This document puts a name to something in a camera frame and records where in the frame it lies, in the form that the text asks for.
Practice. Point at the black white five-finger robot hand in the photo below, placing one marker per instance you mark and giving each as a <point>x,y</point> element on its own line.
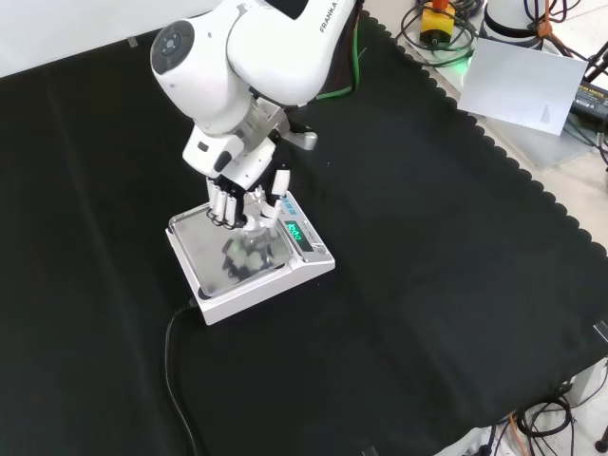
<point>249,166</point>

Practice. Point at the small clear glass beaker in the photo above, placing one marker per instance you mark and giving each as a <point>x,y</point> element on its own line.
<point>256,240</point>

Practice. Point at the white electronic balance steel pan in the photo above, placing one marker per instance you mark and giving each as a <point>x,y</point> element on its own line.
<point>228,271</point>

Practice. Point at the grey tape strip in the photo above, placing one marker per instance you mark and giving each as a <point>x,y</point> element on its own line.
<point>133,42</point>

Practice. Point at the black bench cloth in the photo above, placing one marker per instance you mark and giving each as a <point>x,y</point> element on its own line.
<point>427,237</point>

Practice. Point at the yellow stop button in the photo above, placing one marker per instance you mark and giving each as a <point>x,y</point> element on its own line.
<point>438,26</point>

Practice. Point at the pale board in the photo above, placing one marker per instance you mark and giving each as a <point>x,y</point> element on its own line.
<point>518,83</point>

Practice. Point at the black power adapter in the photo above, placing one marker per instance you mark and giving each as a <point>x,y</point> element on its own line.
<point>591,102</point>

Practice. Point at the grey bench leg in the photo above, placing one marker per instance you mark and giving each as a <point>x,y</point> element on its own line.
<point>584,382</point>

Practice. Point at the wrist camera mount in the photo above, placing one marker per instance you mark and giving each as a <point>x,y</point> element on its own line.
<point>304,140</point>

